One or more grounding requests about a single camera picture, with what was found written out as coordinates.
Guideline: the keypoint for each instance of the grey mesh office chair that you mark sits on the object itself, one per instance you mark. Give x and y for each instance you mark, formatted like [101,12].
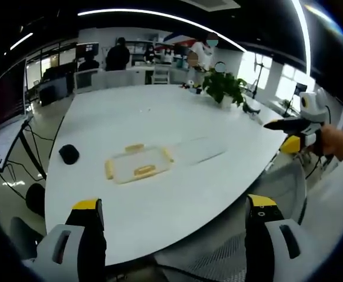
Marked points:
[218,261]

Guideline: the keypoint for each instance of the black white object on table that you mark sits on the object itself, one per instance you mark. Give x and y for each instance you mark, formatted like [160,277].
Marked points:
[251,108]

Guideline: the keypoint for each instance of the long ceiling light strip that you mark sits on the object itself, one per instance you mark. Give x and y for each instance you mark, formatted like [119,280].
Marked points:
[165,17]

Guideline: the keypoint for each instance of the person's right hand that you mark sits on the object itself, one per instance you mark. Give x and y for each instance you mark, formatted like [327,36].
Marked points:
[337,142]

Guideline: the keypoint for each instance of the small toys cluster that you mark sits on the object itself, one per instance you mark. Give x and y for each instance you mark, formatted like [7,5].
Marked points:
[192,86]

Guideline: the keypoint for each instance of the white side desk black legs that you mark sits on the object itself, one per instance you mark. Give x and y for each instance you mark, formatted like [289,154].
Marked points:
[3,147]

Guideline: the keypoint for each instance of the dark computer monitor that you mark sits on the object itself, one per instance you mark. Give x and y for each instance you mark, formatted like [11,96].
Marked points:
[87,47]

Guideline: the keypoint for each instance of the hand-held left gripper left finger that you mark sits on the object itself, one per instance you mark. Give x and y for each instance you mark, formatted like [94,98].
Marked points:
[71,246]

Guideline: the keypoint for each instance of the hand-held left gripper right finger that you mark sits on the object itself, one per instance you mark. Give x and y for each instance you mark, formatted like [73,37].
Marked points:
[265,243]

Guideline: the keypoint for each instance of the small black round object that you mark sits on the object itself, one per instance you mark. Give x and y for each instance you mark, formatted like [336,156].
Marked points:
[69,154]

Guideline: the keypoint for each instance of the clear food container yellow latches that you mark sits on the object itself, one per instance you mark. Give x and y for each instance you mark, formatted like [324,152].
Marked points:
[139,163]

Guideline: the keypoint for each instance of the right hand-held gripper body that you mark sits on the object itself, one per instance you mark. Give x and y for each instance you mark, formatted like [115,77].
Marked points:
[313,110]

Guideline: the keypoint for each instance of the green potted plant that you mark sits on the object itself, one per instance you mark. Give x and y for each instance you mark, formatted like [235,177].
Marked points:
[224,85]

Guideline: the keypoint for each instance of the black chair base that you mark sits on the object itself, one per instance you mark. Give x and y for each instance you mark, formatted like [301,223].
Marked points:
[36,199]

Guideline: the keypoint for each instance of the white slatted chair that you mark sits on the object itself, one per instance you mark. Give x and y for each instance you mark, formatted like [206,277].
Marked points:
[161,75]

